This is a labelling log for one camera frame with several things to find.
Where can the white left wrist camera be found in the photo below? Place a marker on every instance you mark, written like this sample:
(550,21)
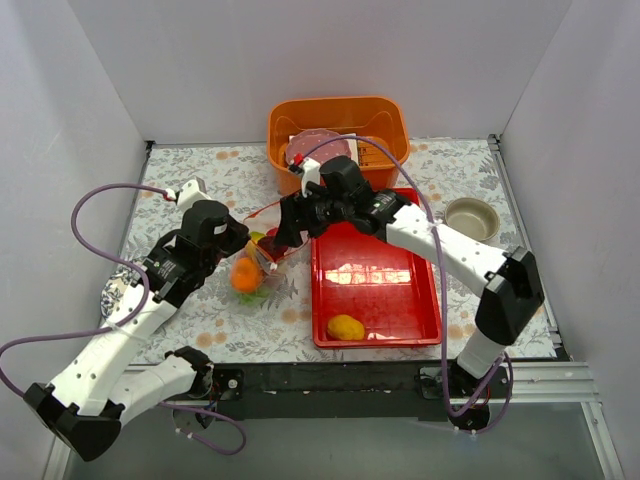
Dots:
(192,191)

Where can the orange tangerine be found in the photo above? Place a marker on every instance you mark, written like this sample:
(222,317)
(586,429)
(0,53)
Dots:
(246,276)

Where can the dark red fruit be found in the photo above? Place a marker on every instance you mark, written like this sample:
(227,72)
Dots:
(271,249)

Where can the beige ceramic bowl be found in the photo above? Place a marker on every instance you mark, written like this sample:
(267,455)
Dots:
(473,218)

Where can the floral tablecloth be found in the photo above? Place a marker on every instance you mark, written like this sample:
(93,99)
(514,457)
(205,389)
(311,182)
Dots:
(277,327)

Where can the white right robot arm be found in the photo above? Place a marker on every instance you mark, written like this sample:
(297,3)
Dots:
(507,283)

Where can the orange plastic bin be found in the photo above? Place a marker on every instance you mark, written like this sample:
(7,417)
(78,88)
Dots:
(377,118)

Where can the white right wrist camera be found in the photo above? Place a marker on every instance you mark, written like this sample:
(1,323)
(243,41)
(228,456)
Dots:
(308,170)

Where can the red plastic tray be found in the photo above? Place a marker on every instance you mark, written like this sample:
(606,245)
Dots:
(389,290)

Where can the blue floral plate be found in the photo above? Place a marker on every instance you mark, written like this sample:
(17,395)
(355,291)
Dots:
(113,291)

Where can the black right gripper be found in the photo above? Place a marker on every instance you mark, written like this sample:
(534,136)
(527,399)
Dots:
(292,220)

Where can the pink dotted plate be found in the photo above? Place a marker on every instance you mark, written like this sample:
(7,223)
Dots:
(312,145)

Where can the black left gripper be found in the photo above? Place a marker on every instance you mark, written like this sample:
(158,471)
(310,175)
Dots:
(236,235)

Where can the green lettuce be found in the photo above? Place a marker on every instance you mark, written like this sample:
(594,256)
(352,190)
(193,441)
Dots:
(250,297)

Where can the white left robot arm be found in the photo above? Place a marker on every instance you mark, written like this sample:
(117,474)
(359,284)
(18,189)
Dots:
(89,402)

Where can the yellow green mango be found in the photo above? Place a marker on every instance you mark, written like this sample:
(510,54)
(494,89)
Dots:
(258,238)

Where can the yellow lemon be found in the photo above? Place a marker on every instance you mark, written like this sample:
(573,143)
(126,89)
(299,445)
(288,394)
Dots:
(345,328)

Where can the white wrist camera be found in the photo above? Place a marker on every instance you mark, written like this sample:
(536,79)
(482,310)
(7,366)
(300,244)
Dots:
(192,191)
(308,170)

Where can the clear zip top bag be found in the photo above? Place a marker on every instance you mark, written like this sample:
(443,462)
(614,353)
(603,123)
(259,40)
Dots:
(263,220)

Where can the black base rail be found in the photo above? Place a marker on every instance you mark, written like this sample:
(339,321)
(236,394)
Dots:
(385,389)

